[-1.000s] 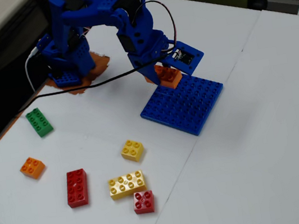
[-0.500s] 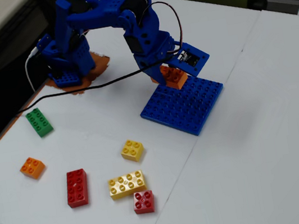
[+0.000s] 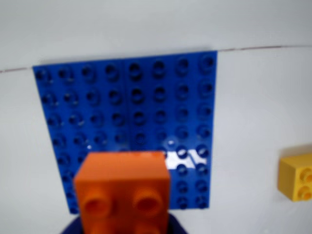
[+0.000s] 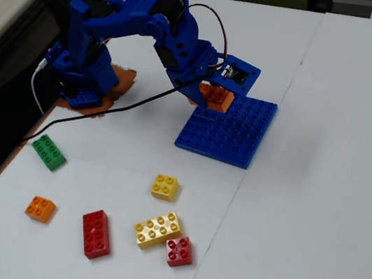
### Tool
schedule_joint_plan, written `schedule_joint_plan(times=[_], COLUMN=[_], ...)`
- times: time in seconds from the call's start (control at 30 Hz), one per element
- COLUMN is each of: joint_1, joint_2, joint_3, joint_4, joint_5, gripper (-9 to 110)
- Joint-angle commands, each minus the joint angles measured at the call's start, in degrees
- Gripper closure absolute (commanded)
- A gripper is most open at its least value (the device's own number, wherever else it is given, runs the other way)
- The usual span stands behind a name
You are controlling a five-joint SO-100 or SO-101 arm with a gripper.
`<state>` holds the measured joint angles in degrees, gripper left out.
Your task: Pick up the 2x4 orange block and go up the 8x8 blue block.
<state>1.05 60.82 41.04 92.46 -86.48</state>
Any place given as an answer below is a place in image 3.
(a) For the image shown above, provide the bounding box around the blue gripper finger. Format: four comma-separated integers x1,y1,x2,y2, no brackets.
59,215,83,234
167,212,189,234

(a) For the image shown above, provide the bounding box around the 2x4 orange block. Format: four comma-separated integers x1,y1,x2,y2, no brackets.
74,150,171,234

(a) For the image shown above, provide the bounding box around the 2x2 yellow block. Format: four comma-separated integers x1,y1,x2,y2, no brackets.
277,143,312,202

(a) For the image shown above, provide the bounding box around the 8x8 blue baseplate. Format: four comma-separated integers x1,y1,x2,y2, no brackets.
32,50,218,215

